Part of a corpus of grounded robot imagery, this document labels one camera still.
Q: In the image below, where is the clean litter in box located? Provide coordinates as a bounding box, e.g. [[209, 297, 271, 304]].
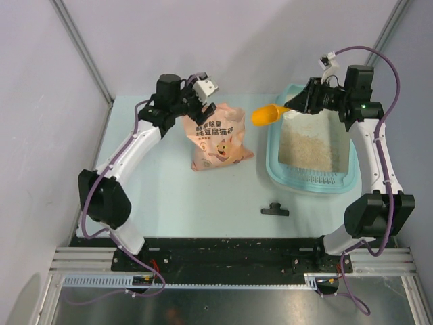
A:
[[278, 111, 350, 172]]

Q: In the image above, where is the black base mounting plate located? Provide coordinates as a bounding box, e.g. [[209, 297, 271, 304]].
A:
[[69, 236, 355, 274]]

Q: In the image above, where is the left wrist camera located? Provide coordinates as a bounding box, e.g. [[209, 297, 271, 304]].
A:
[[193, 77, 219, 104]]

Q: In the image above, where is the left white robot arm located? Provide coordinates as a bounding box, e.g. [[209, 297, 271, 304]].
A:
[[78, 72, 219, 271]]

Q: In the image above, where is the grey slotted cable duct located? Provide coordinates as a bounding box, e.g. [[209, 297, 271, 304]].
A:
[[63, 274, 317, 290]]

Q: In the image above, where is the teal plastic litter box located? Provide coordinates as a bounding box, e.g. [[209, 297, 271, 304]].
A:
[[265, 83, 359, 195]]

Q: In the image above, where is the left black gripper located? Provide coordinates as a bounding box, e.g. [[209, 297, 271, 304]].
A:
[[171, 76, 216, 126]]

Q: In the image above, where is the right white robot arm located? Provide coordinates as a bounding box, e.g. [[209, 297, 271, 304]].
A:
[[284, 65, 415, 272]]

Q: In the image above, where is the black bag clip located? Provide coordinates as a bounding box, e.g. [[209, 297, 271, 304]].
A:
[[260, 202, 290, 217]]

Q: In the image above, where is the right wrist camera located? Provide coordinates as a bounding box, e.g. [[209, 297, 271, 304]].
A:
[[319, 51, 340, 83]]

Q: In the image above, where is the pink cat litter bag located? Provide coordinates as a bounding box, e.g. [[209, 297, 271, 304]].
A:
[[182, 103, 254, 171]]

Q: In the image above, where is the yellow plastic litter scoop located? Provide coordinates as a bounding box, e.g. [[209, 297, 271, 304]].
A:
[[251, 104, 290, 127]]

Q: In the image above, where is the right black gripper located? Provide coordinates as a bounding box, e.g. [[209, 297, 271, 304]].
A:
[[285, 77, 350, 115]]

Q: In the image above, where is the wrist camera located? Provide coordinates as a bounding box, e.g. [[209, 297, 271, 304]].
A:
[[319, 51, 340, 83], [193, 77, 219, 104]]

